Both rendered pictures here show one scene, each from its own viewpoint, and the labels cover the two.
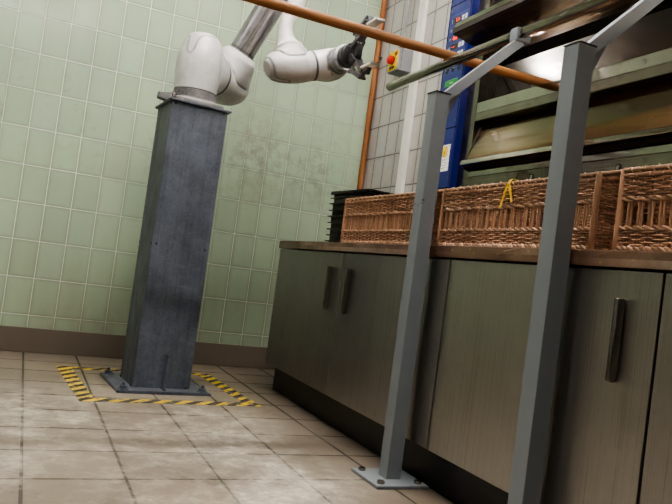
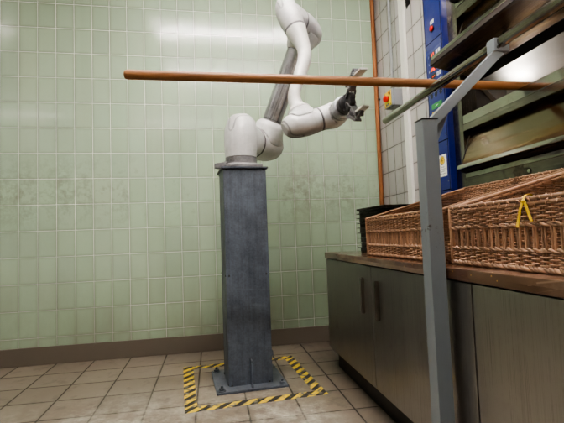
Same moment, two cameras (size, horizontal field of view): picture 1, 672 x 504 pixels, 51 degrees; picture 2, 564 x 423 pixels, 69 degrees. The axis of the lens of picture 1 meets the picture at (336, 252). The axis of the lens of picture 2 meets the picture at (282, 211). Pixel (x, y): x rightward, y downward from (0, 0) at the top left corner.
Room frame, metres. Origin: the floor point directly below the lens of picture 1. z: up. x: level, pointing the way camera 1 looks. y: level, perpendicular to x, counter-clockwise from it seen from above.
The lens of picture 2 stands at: (0.62, -0.09, 0.67)
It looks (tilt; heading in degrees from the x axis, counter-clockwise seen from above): 3 degrees up; 14
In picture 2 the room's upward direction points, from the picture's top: 2 degrees counter-clockwise
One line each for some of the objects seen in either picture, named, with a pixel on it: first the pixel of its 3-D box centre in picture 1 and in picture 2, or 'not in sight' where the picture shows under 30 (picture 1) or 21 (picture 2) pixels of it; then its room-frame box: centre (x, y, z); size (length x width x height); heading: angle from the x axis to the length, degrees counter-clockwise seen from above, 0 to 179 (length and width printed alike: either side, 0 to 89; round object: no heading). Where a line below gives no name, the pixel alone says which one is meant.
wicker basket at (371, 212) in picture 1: (449, 212); (456, 216); (2.19, -0.34, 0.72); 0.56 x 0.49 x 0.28; 25
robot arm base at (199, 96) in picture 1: (188, 99); (237, 164); (2.50, 0.60, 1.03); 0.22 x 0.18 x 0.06; 118
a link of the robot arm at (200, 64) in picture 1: (200, 64); (242, 137); (2.52, 0.58, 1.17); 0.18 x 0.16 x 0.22; 163
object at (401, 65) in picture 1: (399, 62); (393, 99); (3.12, -0.17, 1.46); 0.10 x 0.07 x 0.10; 24
